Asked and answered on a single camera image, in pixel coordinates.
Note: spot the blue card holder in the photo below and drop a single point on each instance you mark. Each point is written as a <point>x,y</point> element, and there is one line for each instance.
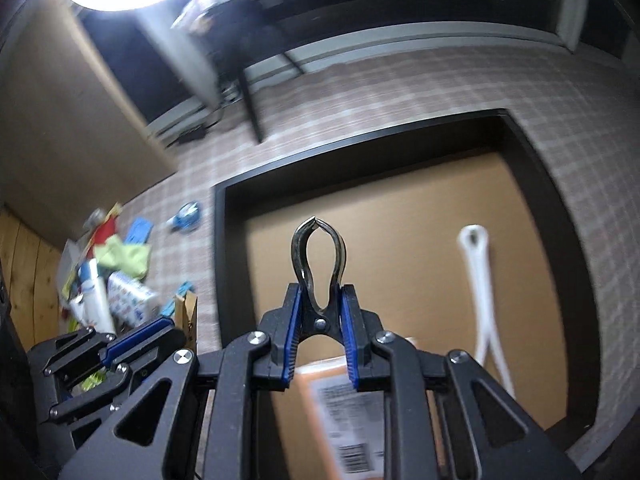
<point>139,230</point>

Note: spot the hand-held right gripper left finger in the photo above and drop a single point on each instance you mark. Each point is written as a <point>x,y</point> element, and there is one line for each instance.
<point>291,332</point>

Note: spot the black table leg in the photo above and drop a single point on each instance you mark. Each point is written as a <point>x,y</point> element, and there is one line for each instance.
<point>250,105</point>

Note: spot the metal spring clip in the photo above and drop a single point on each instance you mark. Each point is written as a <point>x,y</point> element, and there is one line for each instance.
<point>320,318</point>

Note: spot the wooden clothespin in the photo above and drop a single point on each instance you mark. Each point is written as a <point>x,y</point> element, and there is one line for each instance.
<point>186,320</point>

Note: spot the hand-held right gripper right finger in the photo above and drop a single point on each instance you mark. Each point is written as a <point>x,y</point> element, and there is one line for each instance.
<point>350,342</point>

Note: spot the plaid rug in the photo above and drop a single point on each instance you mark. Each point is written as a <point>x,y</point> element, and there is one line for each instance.
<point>400,90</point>

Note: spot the wooden plank board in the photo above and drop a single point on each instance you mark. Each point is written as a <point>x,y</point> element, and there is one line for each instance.
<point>30,270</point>

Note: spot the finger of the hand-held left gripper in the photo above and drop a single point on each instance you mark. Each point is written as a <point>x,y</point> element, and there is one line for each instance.
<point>137,336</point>
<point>92,394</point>

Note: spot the blue liquid bottle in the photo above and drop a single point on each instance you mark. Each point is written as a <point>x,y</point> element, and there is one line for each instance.
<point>186,216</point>

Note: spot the white bottle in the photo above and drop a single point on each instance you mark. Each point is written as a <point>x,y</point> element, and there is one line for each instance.
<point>94,295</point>

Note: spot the light blue clothespin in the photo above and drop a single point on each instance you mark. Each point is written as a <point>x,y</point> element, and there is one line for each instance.
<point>185,288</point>

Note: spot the brown panel board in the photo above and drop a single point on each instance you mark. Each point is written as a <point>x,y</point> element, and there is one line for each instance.
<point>60,135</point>

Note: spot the orange labelled package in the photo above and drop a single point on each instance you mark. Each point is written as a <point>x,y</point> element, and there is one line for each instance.
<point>325,410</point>

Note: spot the yellow-green cloth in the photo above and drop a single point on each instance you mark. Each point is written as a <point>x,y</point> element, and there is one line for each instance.
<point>125,257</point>

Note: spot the black speaker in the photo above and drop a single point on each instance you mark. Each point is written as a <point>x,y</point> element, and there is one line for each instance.
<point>12,360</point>

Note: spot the black storage box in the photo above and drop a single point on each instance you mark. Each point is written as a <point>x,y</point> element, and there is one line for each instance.
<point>350,152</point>

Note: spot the white plastic tongs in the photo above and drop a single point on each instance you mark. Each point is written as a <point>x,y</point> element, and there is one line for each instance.
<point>477,270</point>

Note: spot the white patterned package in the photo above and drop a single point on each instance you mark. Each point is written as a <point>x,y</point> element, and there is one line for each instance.
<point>132,302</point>

